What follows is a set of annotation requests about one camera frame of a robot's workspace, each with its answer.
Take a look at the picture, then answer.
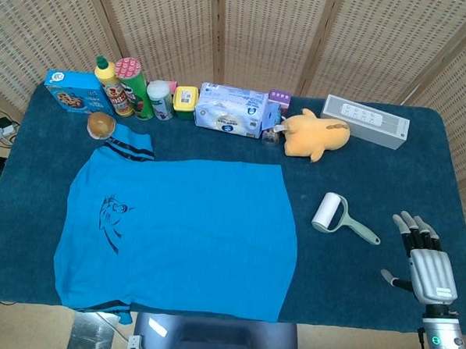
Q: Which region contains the grey white power strip box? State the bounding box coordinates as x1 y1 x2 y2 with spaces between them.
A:
319 93 412 151

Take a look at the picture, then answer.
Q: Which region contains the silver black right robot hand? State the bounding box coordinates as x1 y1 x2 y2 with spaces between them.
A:
379 208 463 308

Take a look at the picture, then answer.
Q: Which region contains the blue cookie box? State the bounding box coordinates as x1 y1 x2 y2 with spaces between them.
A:
42 69 116 117

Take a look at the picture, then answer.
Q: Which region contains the dark blue robot torso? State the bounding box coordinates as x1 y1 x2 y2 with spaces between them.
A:
128 312 301 349

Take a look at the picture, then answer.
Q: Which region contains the shiny metal base plate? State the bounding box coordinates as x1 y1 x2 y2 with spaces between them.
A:
66 312 117 349

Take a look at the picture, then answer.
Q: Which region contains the woven rattan folding screen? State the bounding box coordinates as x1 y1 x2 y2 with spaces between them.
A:
0 0 466 242

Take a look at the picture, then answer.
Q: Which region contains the green chips can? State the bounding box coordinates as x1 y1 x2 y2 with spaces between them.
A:
112 56 158 121

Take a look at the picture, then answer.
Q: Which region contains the yellow bottle with green cap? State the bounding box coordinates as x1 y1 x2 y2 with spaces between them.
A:
91 55 137 119

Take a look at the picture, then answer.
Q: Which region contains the blue t-shirt with black print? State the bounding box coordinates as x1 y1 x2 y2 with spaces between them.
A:
48 120 304 336

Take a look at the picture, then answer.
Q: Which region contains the white blue tissue pack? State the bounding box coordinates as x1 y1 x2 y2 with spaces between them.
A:
192 81 270 141

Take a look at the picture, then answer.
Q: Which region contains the white and green can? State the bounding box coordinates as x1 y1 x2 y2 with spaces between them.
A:
144 80 177 122

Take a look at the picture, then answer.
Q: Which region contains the yellow plush toy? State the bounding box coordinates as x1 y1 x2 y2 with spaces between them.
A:
279 107 353 165

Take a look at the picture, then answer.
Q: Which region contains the white lint roller green handle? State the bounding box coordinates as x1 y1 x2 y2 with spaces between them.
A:
310 191 384 246

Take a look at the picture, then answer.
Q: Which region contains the small clear jar of nuts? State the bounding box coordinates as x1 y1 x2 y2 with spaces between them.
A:
260 123 287 148

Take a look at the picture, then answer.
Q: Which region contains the purple box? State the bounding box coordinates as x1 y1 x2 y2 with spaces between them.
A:
261 87 293 127

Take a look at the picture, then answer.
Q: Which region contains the green container with yellow lid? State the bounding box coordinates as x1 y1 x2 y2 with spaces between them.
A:
171 84 201 121

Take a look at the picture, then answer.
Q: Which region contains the orange jelly cup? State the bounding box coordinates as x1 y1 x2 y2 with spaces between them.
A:
86 111 117 141

